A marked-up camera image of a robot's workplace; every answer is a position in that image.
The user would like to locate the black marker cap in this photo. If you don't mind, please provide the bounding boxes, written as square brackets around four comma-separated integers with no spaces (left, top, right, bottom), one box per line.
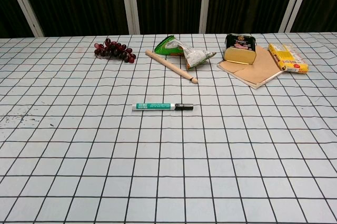
[174,103,195,112]

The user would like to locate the green and white marker body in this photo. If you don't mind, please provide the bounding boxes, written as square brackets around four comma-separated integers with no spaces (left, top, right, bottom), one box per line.
[131,102,177,113]

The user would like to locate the light wooden stick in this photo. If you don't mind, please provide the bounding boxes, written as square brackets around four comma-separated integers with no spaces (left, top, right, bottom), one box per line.
[145,49,199,85]

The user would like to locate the green and white snack bag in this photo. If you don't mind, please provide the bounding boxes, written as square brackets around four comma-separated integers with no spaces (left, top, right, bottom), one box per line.
[153,35,217,71]

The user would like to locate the white black grid tablecloth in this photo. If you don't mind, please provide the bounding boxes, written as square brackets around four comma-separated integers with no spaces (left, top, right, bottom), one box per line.
[0,32,337,224]

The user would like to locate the dark red grape bunch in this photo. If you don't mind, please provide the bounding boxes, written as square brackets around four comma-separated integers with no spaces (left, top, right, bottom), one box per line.
[94,38,137,64]

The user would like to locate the black and gold meat can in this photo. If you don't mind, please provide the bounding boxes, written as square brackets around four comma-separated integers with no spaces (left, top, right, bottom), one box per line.
[223,33,257,66]

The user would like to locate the yellow biscuit package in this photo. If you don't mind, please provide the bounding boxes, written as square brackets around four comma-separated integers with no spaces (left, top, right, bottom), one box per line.
[267,43,310,75]

